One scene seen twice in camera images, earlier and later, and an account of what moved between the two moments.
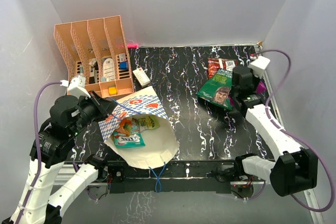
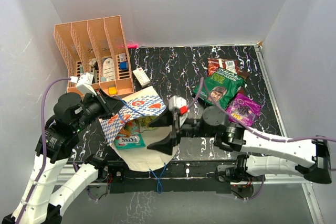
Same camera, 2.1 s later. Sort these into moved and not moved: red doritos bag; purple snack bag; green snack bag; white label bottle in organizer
Moved: purple snack bag
Not moved: red doritos bag; green snack bag; white label bottle in organizer
